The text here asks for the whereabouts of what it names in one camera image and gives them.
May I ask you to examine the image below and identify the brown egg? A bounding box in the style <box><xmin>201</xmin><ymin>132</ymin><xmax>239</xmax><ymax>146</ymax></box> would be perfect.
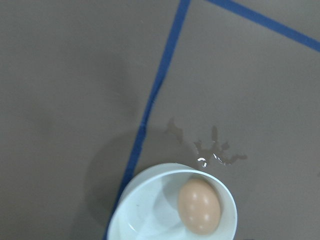
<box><xmin>177</xmin><ymin>178</ymin><xmax>222</xmax><ymax>235</ymax></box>

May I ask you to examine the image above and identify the white bowl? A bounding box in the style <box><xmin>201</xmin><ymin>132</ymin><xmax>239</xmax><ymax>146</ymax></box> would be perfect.
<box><xmin>105</xmin><ymin>163</ymin><xmax>238</xmax><ymax>240</ymax></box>

